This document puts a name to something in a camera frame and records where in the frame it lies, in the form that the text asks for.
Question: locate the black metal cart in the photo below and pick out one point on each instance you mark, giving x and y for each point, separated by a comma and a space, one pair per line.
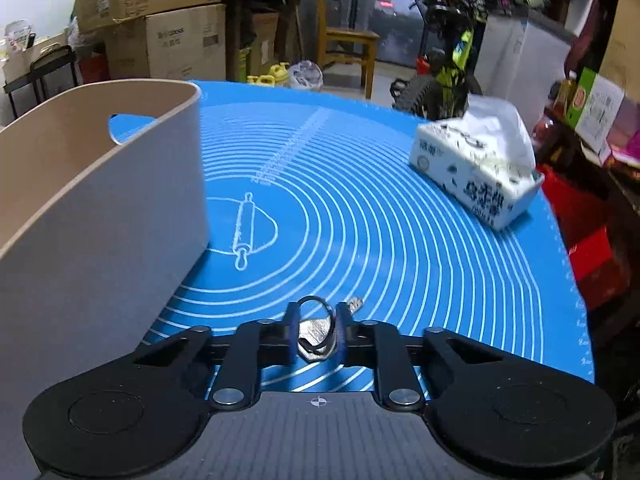
55, 67

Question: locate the beige paper bag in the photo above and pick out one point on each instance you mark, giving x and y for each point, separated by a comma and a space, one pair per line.
25, 60

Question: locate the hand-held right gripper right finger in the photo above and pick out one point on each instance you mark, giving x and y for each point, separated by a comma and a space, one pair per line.
339, 335

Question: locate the green and white carton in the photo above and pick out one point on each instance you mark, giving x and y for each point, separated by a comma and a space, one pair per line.
597, 107

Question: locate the blue silicone baking mat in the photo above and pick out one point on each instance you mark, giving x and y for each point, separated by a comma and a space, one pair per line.
400, 260

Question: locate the silver key bunch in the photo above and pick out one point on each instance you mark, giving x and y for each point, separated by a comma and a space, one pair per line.
312, 335

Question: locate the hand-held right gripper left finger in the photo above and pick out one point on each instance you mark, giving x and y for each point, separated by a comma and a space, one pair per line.
291, 332

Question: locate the white tissue pack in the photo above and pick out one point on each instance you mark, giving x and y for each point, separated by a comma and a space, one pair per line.
465, 175

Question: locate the wooden chair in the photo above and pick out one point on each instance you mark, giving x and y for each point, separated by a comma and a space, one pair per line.
347, 37

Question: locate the beige plastic storage bin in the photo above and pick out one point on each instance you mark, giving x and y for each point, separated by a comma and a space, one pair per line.
100, 260

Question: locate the green and black bicycle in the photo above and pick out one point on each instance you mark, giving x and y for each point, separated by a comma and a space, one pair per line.
450, 70

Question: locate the pale printed cardboard box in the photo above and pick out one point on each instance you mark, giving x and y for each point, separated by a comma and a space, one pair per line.
170, 45

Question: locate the red plastic crate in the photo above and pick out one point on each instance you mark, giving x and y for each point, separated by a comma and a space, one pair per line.
585, 230

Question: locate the translucent plastic bag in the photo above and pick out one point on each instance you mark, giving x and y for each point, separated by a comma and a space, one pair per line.
306, 76

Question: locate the pink and purple box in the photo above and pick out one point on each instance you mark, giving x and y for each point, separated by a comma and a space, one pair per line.
625, 135

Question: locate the dark wooden shelf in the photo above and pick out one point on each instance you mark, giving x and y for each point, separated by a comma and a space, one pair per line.
625, 195

